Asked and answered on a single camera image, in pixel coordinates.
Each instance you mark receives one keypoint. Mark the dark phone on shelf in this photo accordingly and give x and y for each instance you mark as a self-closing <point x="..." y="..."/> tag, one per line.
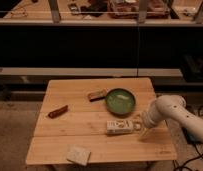
<point x="74" y="9"/>

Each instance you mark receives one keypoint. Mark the beige sponge block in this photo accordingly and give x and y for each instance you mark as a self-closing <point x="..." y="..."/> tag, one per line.
<point x="78" y="155"/>

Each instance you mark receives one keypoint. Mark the green round plate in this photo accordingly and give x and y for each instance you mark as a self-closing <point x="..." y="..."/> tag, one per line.
<point x="120" y="101"/>

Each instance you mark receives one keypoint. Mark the wooden table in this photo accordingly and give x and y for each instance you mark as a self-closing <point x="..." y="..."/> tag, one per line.
<point x="84" y="125"/>

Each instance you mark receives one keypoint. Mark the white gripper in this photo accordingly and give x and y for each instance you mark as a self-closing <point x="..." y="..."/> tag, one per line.
<point x="150" y="119"/>

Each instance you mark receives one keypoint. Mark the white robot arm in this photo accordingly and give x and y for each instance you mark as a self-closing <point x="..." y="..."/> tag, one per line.
<point x="170" y="107"/>

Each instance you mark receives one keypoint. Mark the dark blue box device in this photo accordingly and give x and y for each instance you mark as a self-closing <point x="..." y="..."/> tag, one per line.
<point x="190" y="138"/>

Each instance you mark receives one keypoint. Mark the brown wooden brush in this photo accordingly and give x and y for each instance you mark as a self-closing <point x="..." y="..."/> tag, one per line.
<point x="98" y="95"/>

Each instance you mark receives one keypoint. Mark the red tray on shelf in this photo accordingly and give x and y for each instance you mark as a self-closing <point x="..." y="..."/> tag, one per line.
<point x="130" y="9"/>

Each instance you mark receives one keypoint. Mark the brown sausage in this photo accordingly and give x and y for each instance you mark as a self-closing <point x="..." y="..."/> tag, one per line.
<point x="58" y="112"/>

